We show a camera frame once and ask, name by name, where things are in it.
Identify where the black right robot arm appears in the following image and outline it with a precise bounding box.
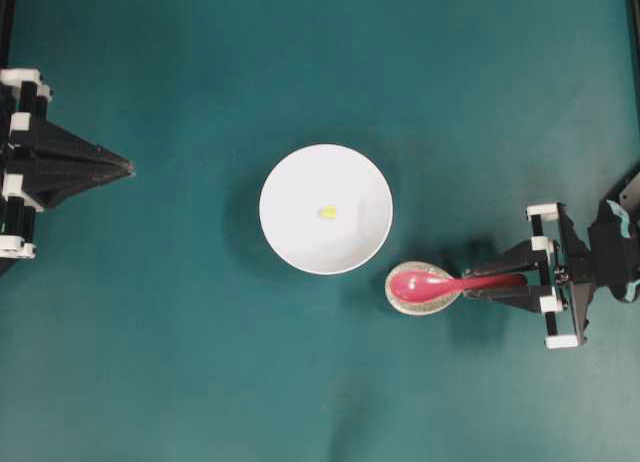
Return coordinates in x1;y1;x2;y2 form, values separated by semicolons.
463;173;639;350

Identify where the speckled ceramic spoon rest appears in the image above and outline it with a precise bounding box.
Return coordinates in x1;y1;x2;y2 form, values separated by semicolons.
385;261;461;316

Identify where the black frame post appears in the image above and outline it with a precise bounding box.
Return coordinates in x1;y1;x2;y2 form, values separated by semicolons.
0;0;16;68
627;0;640;49

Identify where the white round bowl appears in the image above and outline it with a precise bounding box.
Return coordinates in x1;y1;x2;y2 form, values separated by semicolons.
258;144;394;275

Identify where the black right frame post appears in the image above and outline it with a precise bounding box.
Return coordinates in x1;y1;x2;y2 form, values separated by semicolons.
627;0;640;49

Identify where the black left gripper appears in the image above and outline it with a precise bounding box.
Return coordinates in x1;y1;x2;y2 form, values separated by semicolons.
1;69;134;274

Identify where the black left frame post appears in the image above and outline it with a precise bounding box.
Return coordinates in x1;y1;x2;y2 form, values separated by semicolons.
0;0;16;68

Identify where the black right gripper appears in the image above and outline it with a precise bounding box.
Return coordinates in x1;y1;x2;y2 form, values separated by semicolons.
463;200;639;349

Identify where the red plastic soup spoon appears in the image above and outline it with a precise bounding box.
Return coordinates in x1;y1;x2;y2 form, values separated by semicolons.
390;270;527;303

